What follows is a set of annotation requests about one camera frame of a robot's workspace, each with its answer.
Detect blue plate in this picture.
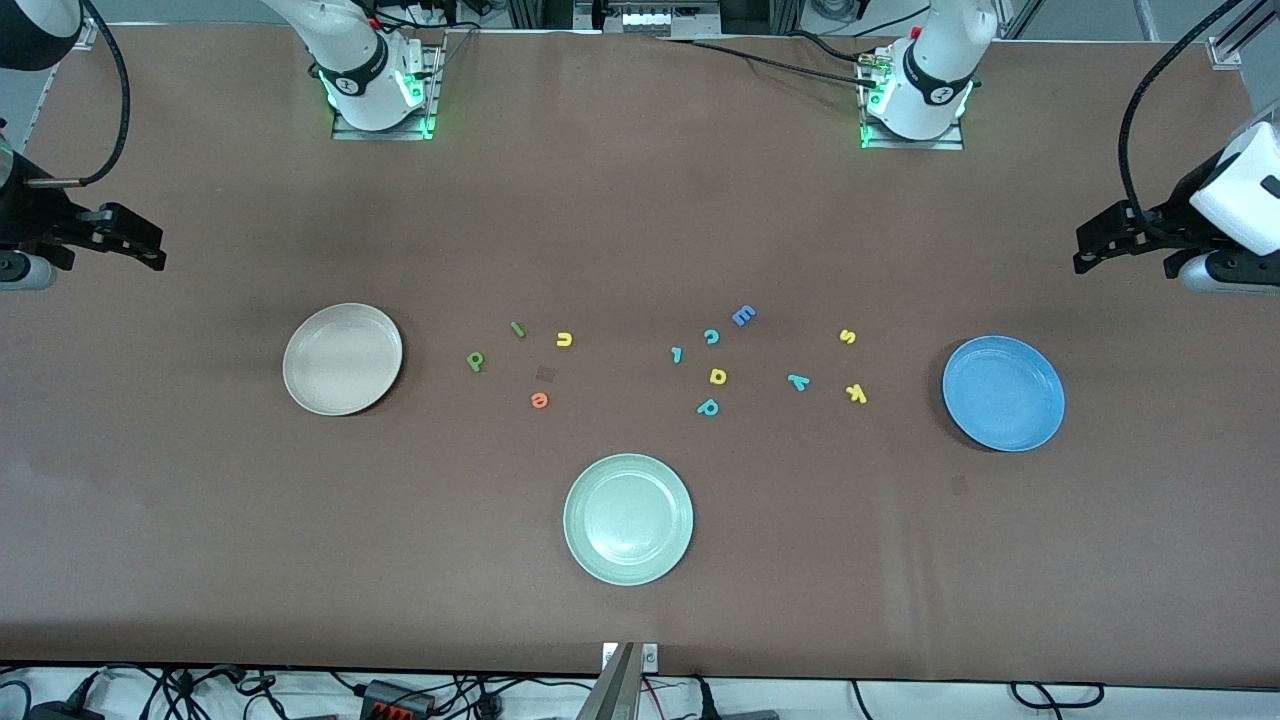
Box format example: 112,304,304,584
942,335,1066,453

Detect beige brown plate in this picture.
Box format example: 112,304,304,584
282,302,404,417

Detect grey connector box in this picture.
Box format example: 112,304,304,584
622,3,721,37

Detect black orange power strip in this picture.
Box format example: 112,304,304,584
362,680,437,717

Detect pale green plate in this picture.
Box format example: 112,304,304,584
562,453,695,587

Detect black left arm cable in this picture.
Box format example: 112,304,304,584
1118,0,1246,236

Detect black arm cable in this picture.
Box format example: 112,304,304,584
1118,0,1246,236
25,0,133,189

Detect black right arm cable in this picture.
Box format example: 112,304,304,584
25,0,133,189

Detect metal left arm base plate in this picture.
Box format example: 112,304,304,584
860,50,966,152

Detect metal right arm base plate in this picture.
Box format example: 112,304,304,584
332,40,446,141

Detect short black table cable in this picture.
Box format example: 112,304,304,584
788,30,876,66

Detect long black table cable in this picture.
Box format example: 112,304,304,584
660,37,881,89

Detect tangled black cables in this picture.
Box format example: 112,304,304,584
0,664,561,720

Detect looped black cable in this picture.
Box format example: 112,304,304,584
1010,681,1107,710

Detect aluminium camera post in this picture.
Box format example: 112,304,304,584
578,642,641,720

